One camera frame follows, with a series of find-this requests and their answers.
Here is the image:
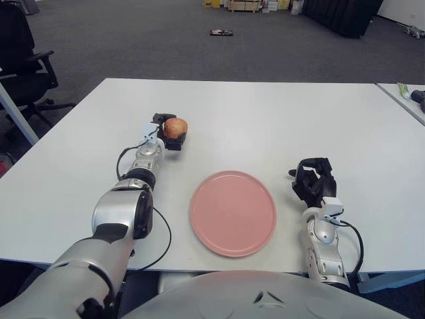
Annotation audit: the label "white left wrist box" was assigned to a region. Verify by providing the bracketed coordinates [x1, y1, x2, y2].
[143, 122, 161, 144]

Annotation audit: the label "red yellow apple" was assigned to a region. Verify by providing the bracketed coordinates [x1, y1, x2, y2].
[164, 117, 189, 139]

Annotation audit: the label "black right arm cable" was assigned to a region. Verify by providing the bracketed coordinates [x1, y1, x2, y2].
[337, 219, 365, 276]

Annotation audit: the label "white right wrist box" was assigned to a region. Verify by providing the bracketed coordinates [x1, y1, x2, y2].
[321, 196, 345, 222]

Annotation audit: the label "pink round plate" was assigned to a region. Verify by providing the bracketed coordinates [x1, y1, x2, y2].
[189, 170, 278, 259]

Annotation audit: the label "stacked white boxes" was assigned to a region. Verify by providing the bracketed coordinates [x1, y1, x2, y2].
[264, 0, 293, 14]

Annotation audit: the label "white desk leg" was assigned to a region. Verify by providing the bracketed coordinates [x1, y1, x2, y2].
[0, 68, 41, 147]

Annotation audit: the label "black office chair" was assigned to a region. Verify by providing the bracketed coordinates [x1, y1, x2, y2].
[0, 3, 77, 140]

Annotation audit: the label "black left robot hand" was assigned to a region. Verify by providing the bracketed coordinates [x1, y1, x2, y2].
[152, 112, 187, 152]

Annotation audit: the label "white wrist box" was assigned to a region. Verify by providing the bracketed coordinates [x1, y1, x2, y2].
[143, 122, 161, 144]
[321, 196, 345, 222]

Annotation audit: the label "grey toy on floor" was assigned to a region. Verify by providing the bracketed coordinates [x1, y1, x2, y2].
[404, 25, 425, 39]

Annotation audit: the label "red object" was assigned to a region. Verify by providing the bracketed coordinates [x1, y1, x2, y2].
[0, 153, 16, 179]

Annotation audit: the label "white table frame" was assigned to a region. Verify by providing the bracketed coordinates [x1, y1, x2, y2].
[357, 270, 425, 295]

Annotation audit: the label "grey chair back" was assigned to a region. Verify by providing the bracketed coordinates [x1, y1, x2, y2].
[19, 0, 41, 16]

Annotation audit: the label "black draped partition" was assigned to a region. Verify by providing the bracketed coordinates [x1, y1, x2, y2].
[301, 0, 384, 40]

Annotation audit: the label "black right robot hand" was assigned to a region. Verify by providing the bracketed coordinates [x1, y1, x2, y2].
[288, 157, 338, 210]

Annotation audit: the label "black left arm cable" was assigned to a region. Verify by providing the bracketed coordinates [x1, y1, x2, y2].
[116, 139, 173, 272]

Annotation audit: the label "wooden crate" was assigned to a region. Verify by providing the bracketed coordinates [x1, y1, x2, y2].
[228, 0, 262, 14]

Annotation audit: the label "grey robot torso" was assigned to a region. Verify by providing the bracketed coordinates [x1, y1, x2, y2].
[119, 270, 403, 319]

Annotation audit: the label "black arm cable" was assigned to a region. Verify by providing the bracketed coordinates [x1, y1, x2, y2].
[116, 139, 173, 272]
[337, 219, 365, 276]

